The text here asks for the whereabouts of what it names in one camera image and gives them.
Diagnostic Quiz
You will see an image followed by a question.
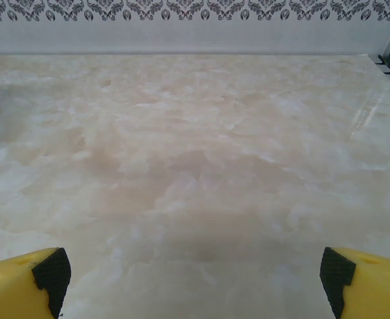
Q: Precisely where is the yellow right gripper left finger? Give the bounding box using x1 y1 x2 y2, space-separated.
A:
0 247 72 319

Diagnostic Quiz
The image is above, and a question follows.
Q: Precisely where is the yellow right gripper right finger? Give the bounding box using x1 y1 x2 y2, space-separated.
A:
319 247 390 319

